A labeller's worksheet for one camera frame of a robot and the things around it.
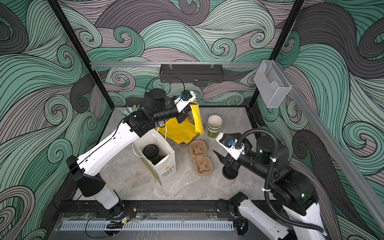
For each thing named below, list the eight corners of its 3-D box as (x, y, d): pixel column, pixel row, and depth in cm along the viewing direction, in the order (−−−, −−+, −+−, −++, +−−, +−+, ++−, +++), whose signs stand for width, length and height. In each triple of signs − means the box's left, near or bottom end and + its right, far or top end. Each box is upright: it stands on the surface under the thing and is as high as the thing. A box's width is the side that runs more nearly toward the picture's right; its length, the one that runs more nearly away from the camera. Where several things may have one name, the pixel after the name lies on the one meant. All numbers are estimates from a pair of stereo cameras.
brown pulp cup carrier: (196, 177, 85) (197, 173, 81) (188, 145, 99) (188, 141, 94) (214, 173, 87) (215, 169, 82) (203, 142, 100) (204, 138, 96)
